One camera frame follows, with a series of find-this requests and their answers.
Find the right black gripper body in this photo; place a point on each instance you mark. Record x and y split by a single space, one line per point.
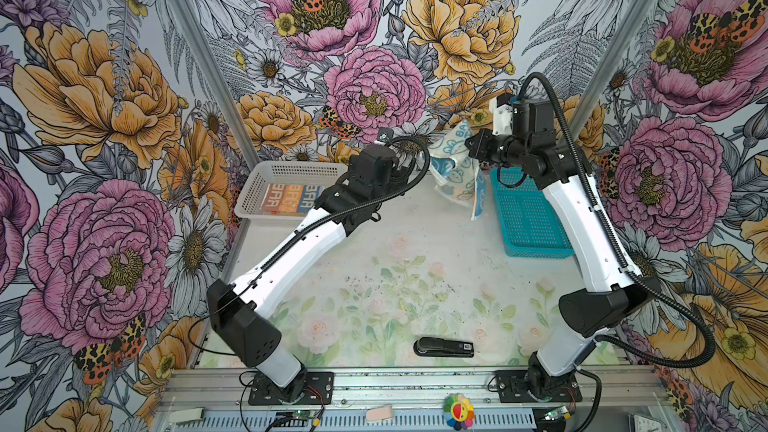
502 148

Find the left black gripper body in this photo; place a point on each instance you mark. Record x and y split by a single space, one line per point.
396 186

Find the blue patterned towel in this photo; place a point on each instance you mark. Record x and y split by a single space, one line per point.
457 175

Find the teal plastic basket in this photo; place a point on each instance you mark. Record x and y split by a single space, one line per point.
529 225

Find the white plastic basket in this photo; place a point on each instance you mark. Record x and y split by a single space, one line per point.
248 205

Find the multicolour striped letter towel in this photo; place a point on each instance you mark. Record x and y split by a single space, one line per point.
290 199

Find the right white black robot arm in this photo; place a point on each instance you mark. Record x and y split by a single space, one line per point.
609 294

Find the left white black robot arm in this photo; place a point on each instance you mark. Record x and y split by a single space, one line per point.
240 311

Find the black stapler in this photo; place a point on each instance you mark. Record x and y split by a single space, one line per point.
443 348

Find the pink eraser block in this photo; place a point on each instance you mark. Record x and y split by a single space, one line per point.
379 414

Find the colourful flower toy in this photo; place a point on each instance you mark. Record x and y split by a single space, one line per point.
458 412

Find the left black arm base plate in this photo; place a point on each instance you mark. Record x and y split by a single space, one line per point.
311 387

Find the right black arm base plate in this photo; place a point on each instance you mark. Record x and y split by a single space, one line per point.
534 386

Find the aluminium front rail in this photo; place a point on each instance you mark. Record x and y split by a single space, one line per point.
364 388

